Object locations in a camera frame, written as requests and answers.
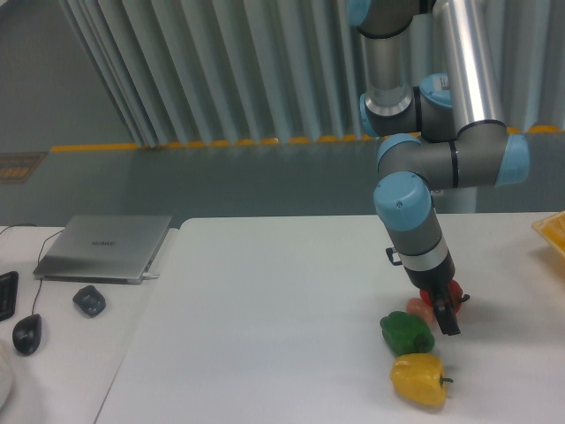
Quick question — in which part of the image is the green bell pepper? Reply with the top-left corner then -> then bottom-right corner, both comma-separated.
380,311 -> 435,357

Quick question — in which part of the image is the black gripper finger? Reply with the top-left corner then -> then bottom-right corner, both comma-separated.
431,287 -> 460,336

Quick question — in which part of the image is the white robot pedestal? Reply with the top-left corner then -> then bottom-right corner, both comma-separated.
431,187 -> 478,214

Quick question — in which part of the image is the yellow bell pepper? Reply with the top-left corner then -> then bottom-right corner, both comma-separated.
389,353 -> 454,407

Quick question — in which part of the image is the black computer mouse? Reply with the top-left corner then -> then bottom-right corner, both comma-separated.
12,314 -> 42,357

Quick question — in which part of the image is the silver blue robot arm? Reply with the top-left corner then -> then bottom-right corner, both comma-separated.
347,1 -> 530,336

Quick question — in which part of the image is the grey pleated curtain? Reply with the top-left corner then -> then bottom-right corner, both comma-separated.
56,0 -> 545,148

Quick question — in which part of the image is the black mouse cable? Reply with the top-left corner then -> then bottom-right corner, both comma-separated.
0,223 -> 66,317

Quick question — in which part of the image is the red bell pepper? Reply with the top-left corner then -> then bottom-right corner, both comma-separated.
419,279 -> 471,314

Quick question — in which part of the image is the dark grey small case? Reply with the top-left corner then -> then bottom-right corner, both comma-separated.
72,285 -> 107,318

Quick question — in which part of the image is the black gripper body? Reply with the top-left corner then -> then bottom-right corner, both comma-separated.
405,254 -> 456,291

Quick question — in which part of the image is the white striped sleeve forearm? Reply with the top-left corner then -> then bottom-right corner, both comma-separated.
0,342 -> 14,407

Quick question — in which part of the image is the black keyboard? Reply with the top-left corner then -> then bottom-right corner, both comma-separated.
0,271 -> 19,322

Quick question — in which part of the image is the yellow plastic basket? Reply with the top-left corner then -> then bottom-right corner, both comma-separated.
531,211 -> 565,258

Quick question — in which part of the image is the silver closed laptop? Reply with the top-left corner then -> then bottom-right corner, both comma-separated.
34,215 -> 171,284

